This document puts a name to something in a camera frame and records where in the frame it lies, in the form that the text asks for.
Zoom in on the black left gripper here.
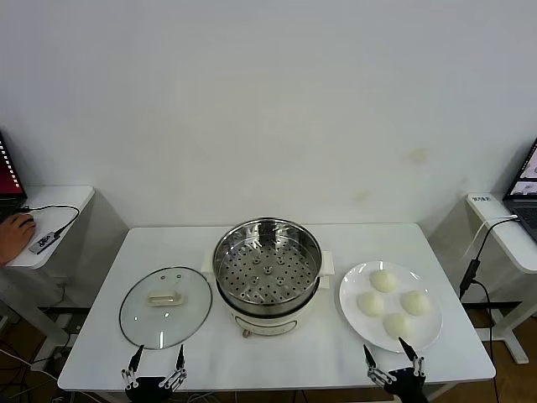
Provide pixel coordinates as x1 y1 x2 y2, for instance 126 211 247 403
121 343 188 403

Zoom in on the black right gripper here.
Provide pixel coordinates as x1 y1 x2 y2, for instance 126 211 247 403
362 337 428 403

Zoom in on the white steamed baozi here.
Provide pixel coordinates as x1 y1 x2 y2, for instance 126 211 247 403
356 291 386 317
383 312 414 339
400 290 431 316
368 269 399 294

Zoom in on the round glass pot lid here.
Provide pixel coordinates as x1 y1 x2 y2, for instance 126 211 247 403
118 266 213 350

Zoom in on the perforated steel steamer basket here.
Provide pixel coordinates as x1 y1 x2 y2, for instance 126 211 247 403
211 217 324 314

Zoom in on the person's bare hand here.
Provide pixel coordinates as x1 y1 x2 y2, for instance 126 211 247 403
0 212 38 266

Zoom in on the round white plate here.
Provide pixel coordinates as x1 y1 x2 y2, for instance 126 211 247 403
338 260 444 353

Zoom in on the cream electric cooking pot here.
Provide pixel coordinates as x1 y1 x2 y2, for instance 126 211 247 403
201 249 336 339

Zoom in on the white side desk with label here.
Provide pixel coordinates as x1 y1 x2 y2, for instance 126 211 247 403
459 191 537 364

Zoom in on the grey usb hub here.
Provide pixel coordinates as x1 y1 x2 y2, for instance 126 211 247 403
28 230 59 254

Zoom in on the white side desk with hub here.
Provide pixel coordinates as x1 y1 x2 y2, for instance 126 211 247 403
0 186 96 349

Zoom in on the grey laptop with pink screen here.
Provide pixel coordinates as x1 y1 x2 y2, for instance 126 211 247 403
502 140 537 243

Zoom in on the black laptop with dark screen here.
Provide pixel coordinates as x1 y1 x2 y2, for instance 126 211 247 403
0 129 29 216

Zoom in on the black cable with inline adapter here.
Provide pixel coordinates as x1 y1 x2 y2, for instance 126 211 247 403
458 216 521 342

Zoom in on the white laptop cable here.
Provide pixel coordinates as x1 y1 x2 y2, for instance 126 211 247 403
463 213 519 261

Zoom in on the black usb hub cable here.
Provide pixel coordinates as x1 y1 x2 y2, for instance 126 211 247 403
20 204 80 237

